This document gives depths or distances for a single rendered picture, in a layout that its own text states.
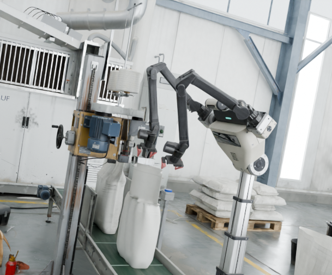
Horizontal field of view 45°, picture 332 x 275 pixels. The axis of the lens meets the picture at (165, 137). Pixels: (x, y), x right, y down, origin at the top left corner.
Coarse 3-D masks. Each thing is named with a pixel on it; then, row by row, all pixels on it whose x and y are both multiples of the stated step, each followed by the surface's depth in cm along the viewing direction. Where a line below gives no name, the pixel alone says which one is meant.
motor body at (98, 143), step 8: (96, 120) 271; (104, 120) 271; (112, 120) 276; (96, 128) 271; (96, 136) 272; (104, 136) 273; (88, 144) 274; (96, 144) 271; (104, 144) 272; (96, 152) 272; (104, 152) 275
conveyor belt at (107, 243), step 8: (96, 232) 326; (96, 240) 307; (104, 240) 310; (112, 240) 314; (104, 248) 292; (112, 248) 295; (112, 256) 279; (120, 256) 282; (112, 264) 266; (120, 264) 268; (128, 264) 270; (152, 264) 278; (160, 264) 280; (120, 272) 255; (128, 272) 257; (136, 272) 259; (144, 272) 261; (152, 272) 263; (160, 272) 266; (168, 272) 268
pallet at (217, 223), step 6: (186, 204) 613; (186, 210) 611; (192, 210) 608; (198, 210) 590; (204, 210) 594; (198, 216) 580; (204, 216) 566; (210, 216) 559; (204, 222) 574; (210, 222) 579; (216, 222) 542; (222, 222) 546; (228, 222) 593; (252, 222) 570; (258, 222) 575; (264, 222) 580; (270, 222) 585; (276, 222) 590; (216, 228) 543; (222, 228) 548; (252, 228) 571; (258, 228) 585; (264, 228) 592; (270, 228) 596; (276, 228) 592
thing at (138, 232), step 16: (144, 176) 267; (160, 176) 259; (128, 192) 291; (144, 192) 267; (128, 208) 279; (144, 208) 262; (128, 224) 273; (144, 224) 261; (128, 240) 271; (144, 240) 262; (128, 256) 269; (144, 256) 263
